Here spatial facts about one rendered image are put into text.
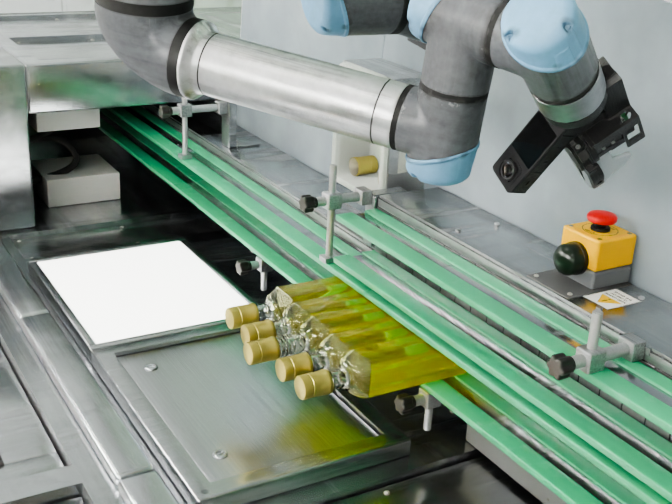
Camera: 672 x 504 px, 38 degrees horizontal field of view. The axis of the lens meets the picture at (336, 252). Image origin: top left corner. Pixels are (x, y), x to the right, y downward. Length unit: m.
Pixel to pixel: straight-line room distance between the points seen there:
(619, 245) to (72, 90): 1.35
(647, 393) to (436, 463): 0.44
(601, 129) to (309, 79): 0.33
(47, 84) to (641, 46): 1.36
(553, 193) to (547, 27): 0.56
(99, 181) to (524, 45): 1.68
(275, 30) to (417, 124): 1.16
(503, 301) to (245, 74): 0.46
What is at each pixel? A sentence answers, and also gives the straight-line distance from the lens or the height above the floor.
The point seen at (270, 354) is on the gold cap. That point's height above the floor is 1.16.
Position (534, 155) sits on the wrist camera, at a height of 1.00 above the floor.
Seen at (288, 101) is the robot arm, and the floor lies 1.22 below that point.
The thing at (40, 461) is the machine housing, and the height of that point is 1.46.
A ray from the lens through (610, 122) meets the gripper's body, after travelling 1.13.
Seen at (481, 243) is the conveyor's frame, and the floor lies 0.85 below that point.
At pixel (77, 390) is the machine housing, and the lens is 1.61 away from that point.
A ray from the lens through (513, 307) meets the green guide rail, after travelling 1.31.
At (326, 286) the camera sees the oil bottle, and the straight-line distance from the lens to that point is 1.58.
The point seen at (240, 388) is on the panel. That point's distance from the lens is 1.59.
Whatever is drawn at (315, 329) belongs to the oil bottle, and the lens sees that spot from 1.45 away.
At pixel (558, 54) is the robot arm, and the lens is 0.95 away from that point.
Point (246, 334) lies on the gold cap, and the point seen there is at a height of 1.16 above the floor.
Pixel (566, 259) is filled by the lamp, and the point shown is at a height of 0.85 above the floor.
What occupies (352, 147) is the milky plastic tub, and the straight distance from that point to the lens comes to 1.83.
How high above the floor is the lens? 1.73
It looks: 29 degrees down
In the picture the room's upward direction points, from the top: 100 degrees counter-clockwise
